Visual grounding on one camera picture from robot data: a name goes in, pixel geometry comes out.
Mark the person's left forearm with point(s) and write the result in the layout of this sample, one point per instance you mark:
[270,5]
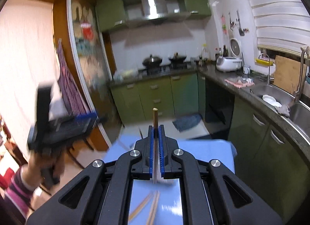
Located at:
[17,196]

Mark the blue star-print tablecloth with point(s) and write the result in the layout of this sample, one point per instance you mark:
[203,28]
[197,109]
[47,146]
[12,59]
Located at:
[205,153]

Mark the yellow oil bottle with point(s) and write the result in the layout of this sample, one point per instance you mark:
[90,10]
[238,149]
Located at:
[204,55]

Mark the person's left hand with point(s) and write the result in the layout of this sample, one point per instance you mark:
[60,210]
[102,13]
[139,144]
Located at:
[34,165]

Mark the blue floor rag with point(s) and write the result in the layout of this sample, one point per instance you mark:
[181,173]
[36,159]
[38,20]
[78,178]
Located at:
[187,122]

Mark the printed glass sliding door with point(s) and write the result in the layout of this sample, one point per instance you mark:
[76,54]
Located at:
[89,53]

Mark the green wall cabinets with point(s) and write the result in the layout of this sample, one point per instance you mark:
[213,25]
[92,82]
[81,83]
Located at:
[109,9]

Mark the stainless steel sink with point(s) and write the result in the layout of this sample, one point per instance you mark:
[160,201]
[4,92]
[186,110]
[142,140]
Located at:
[300,116]

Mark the small curved steel faucet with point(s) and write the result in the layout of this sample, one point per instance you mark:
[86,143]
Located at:
[268,70]

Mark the steel range hood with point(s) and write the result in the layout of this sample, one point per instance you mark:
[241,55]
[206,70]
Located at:
[155,7]

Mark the grey rag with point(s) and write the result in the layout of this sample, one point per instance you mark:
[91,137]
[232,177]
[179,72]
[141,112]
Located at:
[282,110]

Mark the white dotted curtain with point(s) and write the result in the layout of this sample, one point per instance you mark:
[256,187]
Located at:
[21,58]

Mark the dark stone countertop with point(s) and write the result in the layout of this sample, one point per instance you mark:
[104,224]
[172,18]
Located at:
[218,76]

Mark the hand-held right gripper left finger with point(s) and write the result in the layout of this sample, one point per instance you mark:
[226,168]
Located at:
[152,152]

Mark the dark brown wooden chopstick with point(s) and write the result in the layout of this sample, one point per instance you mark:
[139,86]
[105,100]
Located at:
[155,123]

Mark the pink hanging brush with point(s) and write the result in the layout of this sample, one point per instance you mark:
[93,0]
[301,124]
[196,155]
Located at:
[224,25]

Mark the pink dish cloth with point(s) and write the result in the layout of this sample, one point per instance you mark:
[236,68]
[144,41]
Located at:
[238,82]

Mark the white window blind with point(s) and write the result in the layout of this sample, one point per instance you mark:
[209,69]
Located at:
[278,9]

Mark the red checkered apron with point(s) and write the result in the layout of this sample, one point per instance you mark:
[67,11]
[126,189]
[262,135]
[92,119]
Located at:
[70,87]

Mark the light wooden chopstick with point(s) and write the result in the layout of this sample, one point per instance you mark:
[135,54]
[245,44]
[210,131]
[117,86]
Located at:
[156,203]
[140,206]
[151,210]

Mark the small black lidded wok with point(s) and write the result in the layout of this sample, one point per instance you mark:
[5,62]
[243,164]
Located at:
[177,58]

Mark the hanging metal ladle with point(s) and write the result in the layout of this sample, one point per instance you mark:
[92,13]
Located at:
[231,30]

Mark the black gas stove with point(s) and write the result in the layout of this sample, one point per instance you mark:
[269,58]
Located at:
[164,69]

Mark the white enamel mug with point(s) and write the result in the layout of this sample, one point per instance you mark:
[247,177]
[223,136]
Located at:
[246,70]

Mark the black hanging spatula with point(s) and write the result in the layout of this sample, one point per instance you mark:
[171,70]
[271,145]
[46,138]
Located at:
[240,30]

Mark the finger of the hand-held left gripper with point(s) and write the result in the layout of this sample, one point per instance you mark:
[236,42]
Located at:
[84,117]

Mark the yellow sink caddy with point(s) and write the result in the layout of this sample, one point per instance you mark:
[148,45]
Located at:
[264,62]

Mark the dark sauce bottle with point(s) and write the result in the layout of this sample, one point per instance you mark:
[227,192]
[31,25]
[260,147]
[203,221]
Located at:
[225,52]
[217,54]

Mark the white dishes in sink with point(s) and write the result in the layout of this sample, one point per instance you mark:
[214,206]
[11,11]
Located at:
[270,99]

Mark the tall steel faucet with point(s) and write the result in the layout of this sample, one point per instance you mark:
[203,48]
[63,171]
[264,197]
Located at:
[300,79]

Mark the large black lidded wok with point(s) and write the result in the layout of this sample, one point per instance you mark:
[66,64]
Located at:
[152,61]

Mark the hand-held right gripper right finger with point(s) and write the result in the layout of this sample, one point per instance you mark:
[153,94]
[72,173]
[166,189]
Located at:
[161,152]

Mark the white rice cooker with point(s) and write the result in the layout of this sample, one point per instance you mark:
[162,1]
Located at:
[228,64]

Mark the wooden cutting board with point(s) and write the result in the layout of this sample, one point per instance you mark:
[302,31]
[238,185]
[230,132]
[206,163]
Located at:
[288,75]

